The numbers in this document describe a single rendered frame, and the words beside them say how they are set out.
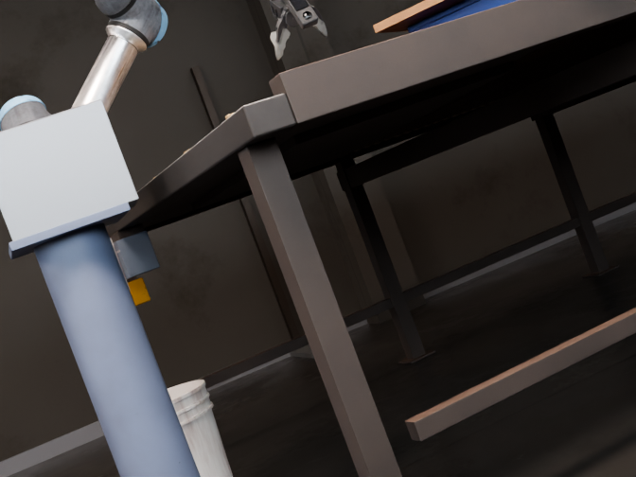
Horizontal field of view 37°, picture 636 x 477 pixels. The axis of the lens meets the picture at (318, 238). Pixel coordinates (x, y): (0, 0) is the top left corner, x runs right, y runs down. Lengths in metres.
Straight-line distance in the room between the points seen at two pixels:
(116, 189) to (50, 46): 3.18
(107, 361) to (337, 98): 0.85
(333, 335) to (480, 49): 0.61
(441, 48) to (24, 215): 0.98
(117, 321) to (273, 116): 0.74
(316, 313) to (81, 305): 0.67
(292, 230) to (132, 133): 3.59
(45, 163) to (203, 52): 3.30
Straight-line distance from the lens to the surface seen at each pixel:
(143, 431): 2.22
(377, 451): 1.78
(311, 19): 2.42
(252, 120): 1.64
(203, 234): 5.24
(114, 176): 2.20
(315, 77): 1.70
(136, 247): 2.93
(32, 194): 2.20
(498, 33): 1.90
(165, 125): 5.29
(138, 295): 3.13
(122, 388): 2.20
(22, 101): 2.41
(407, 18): 2.11
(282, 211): 1.72
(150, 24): 2.58
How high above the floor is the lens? 0.70
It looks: 2 degrees down
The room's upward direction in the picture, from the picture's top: 21 degrees counter-clockwise
